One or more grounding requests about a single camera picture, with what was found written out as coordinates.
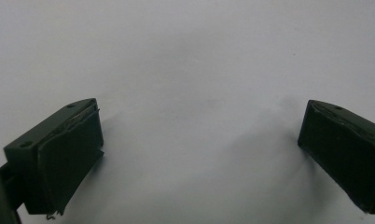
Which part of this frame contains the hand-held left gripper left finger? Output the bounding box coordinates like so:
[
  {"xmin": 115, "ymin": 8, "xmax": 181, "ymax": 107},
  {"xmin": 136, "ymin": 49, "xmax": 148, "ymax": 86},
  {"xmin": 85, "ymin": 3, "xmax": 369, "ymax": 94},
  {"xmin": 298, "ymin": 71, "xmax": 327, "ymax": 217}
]
[{"xmin": 3, "ymin": 97, "xmax": 105, "ymax": 217}]

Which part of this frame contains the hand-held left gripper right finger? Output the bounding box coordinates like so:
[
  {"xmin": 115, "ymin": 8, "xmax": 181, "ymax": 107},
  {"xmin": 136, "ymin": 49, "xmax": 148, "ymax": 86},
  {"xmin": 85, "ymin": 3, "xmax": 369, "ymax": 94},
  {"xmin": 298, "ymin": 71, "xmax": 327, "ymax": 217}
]
[{"xmin": 297, "ymin": 99, "xmax": 375, "ymax": 215}]

